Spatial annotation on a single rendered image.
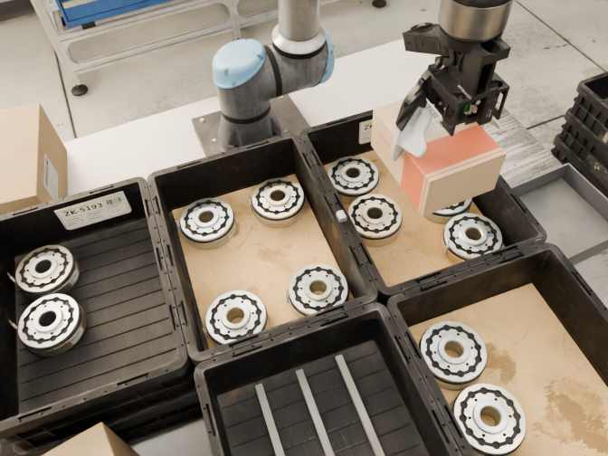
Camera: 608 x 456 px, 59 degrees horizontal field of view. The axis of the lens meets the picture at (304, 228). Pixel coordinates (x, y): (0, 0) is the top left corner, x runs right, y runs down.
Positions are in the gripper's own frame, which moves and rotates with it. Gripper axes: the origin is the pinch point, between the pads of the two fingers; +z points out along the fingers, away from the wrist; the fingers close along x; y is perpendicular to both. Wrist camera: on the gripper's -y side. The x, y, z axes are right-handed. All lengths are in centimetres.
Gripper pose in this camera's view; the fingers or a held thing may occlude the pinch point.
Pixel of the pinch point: (434, 141)
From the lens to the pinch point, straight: 80.8
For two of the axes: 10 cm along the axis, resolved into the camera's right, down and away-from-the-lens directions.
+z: 0.5, 5.9, 8.0
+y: 3.9, 7.3, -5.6
